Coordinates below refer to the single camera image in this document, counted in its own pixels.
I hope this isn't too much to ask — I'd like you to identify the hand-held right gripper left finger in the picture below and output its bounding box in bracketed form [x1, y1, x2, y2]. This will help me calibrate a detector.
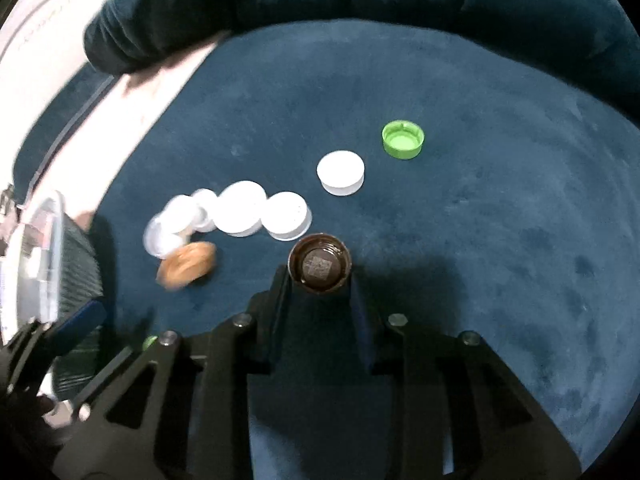
[60, 265, 294, 480]

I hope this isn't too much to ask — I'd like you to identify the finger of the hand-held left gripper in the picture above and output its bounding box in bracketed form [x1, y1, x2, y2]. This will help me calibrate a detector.
[0, 299, 107, 397]

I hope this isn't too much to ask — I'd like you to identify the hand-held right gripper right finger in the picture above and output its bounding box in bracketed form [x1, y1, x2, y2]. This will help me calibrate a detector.
[351, 276, 584, 480]

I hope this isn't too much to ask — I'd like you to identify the brown bottle cap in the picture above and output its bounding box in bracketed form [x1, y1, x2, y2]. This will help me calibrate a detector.
[287, 233, 353, 295]

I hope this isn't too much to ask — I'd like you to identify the blue mesh basket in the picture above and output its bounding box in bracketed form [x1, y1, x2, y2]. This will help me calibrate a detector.
[0, 185, 107, 401]

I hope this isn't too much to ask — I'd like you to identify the green bottle cap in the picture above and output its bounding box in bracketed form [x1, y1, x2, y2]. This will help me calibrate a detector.
[381, 120, 426, 160]

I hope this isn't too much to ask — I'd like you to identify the white bottle cap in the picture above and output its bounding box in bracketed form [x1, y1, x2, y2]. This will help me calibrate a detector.
[212, 181, 268, 237]
[261, 191, 313, 242]
[316, 151, 366, 197]

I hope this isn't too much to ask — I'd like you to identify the tan wooden lid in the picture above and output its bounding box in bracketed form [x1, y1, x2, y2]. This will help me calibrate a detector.
[156, 241, 218, 288]

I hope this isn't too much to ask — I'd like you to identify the small translucent white cap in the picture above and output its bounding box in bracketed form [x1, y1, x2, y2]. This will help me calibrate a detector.
[143, 215, 183, 260]
[160, 195, 201, 241]
[190, 188, 221, 233]

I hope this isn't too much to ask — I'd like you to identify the pink bed sheet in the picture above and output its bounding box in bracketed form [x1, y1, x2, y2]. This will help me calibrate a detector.
[30, 30, 231, 241]

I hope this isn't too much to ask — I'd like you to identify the white carved headboard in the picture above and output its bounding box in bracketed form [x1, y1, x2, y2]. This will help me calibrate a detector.
[0, 0, 156, 91]

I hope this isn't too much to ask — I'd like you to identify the dark blue plush cushion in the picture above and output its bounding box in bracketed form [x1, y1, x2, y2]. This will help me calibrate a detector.
[350, 0, 640, 127]

